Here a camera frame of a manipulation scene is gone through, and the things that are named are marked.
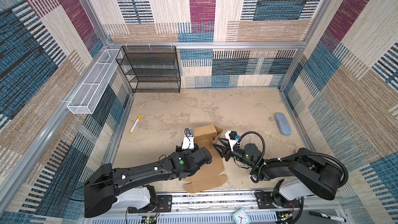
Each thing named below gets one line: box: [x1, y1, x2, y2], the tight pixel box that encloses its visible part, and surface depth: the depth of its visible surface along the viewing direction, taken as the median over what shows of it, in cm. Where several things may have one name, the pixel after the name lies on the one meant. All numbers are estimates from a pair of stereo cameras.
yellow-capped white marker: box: [129, 115, 142, 134], surface depth 103 cm
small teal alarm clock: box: [232, 207, 252, 224], surface depth 70 cm
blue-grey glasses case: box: [274, 112, 292, 136], surface depth 100 cm
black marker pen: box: [308, 211, 347, 223], surface depth 70 cm
